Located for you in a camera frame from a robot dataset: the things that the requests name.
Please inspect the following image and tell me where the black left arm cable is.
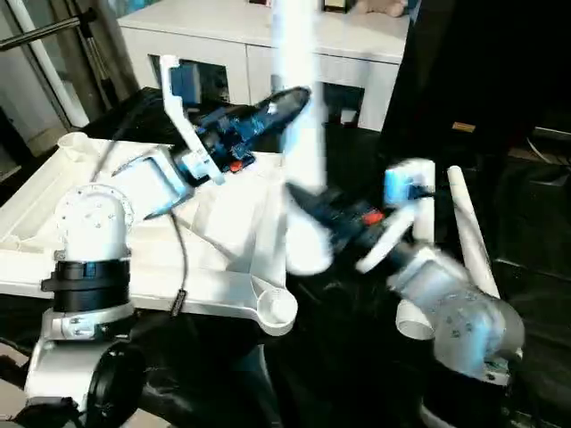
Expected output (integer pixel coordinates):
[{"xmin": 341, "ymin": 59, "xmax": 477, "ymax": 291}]
[{"xmin": 168, "ymin": 212, "xmax": 190, "ymax": 319}]

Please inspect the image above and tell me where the grey curtain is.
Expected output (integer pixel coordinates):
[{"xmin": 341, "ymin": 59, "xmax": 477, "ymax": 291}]
[{"xmin": 54, "ymin": 0, "xmax": 145, "ymax": 110}]

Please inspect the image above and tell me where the white plastic table leg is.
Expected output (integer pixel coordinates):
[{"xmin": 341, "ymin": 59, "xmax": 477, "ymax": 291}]
[
  {"xmin": 445, "ymin": 164, "xmax": 502, "ymax": 301},
  {"xmin": 270, "ymin": 0, "xmax": 334, "ymax": 276},
  {"xmin": 395, "ymin": 198, "xmax": 440, "ymax": 342}
]

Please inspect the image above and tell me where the grey metal pole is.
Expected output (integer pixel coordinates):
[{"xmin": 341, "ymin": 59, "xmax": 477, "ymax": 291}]
[{"xmin": 0, "ymin": 7, "xmax": 101, "ymax": 56}]

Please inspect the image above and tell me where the white plastic table top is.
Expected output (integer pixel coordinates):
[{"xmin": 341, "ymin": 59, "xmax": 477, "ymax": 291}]
[{"xmin": 0, "ymin": 132, "xmax": 301, "ymax": 338}]

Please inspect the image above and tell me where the black plastic mat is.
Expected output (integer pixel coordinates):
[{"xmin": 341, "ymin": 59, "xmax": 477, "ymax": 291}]
[{"xmin": 0, "ymin": 87, "xmax": 571, "ymax": 428}]

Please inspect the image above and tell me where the white cabinet with glass doors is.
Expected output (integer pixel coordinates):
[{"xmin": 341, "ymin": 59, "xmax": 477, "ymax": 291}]
[{"xmin": 116, "ymin": 0, "xmax": 412, "ymax": 132}]

